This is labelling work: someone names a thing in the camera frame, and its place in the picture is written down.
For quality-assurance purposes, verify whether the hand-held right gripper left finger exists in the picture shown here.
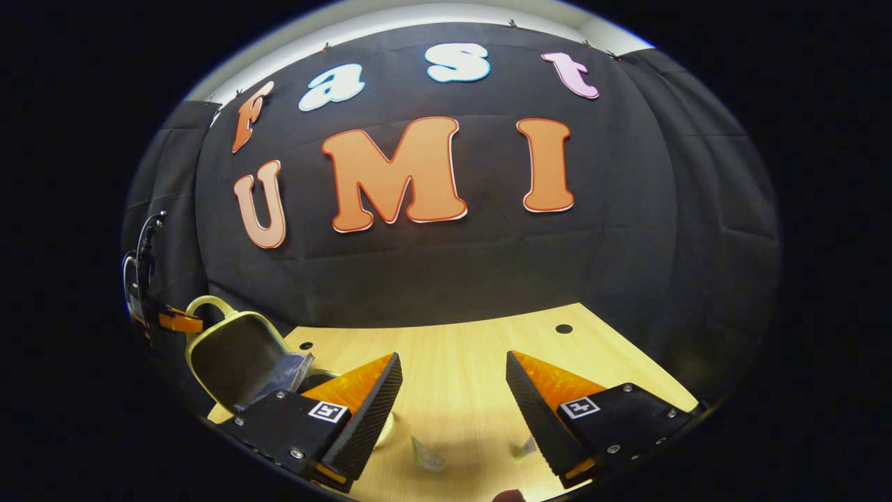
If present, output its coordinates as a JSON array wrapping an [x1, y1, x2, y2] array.
[[220, 352, 404, 494]]

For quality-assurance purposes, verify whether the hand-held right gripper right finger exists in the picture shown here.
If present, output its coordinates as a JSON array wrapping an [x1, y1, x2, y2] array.
[[505, 351, 696, 489]]

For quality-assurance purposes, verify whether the pale yellow suitcase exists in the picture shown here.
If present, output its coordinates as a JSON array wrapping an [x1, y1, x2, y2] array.
[[184, 295, 398, 448]]

